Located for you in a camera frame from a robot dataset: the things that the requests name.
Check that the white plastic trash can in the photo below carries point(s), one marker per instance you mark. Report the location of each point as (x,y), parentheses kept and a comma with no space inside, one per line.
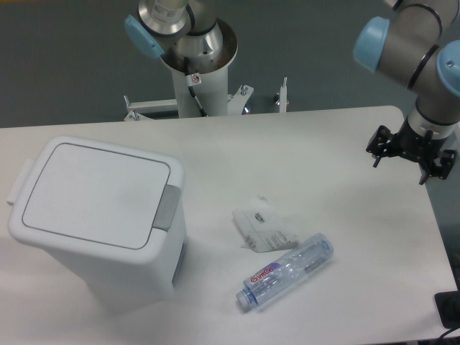
(130,277)

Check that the clear plastic water bottle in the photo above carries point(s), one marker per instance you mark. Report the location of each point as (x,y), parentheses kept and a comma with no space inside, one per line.
(279,275)

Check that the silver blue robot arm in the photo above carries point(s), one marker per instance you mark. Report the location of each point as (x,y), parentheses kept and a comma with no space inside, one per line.
(406,50)

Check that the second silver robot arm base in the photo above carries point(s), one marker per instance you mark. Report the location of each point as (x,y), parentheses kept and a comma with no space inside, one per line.
(187,35)

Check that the clear plastic wrapper bag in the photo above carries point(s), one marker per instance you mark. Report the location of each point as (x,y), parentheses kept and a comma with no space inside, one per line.
(262,229)

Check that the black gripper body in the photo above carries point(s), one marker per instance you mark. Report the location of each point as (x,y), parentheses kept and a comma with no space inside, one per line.
(411,146)

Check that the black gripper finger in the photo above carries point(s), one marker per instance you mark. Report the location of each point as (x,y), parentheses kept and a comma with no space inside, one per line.
(380,144)
(439,167)

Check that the white trash can lid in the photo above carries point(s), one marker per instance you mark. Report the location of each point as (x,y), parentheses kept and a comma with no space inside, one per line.
(96,195)

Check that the grey lid push button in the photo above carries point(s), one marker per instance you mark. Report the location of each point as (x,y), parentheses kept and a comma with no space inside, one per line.
(166,208)

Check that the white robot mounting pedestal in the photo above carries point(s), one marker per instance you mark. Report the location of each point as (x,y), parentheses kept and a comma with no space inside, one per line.
(196,95)

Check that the black device at table edge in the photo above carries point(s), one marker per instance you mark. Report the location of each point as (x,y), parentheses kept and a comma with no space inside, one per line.
(447,304)

